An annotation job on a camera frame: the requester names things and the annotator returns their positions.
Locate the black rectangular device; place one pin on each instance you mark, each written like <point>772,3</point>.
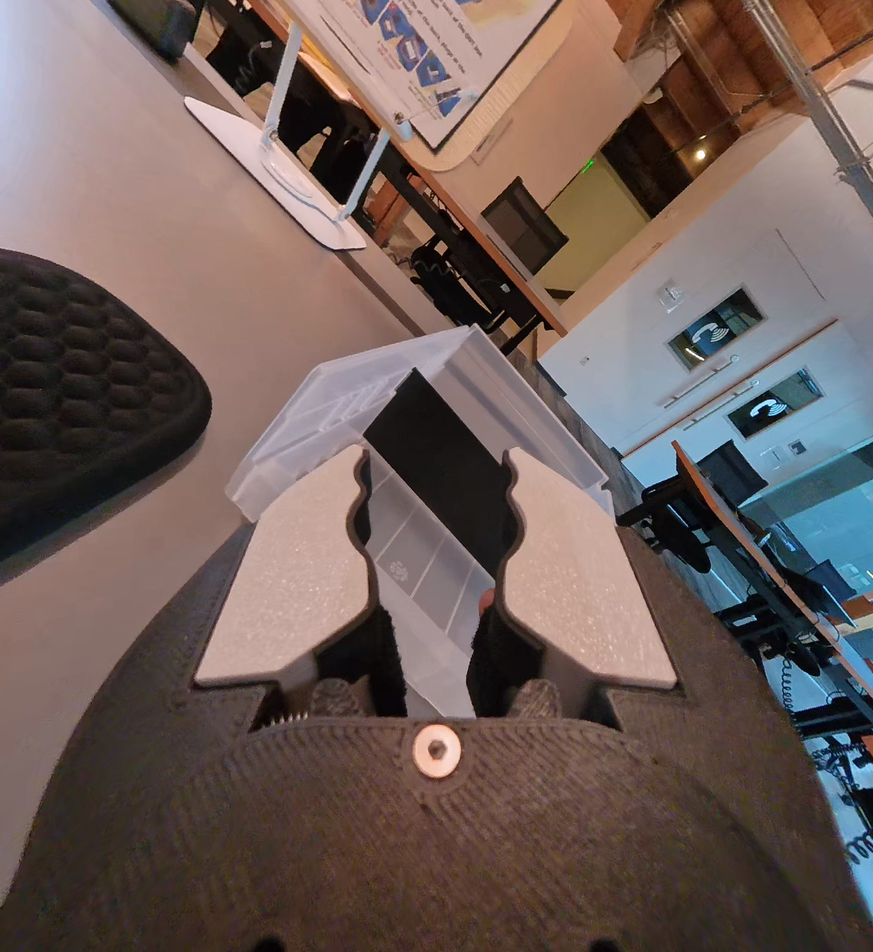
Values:
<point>436,446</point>

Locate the black monitor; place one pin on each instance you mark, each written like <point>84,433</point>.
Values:
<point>526,223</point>
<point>730,472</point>

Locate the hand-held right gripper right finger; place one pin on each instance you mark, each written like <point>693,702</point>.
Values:
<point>585,587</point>

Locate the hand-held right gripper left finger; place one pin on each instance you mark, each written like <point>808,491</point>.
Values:
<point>295,573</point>

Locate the long orange edged desk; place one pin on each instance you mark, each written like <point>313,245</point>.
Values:
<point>548,312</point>

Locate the white poster stand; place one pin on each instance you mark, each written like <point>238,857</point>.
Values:
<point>228,123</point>

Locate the black mesh cushion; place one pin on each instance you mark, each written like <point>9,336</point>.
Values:
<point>57,394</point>

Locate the clear plastic organizer box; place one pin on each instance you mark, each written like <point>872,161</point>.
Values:
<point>310,416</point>

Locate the grey ceiling pipe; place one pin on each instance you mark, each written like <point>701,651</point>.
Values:
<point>823,104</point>

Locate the black office chair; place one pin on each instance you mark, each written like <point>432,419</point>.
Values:
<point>444,282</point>

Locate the dark grey case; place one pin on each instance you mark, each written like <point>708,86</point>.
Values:
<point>157,26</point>

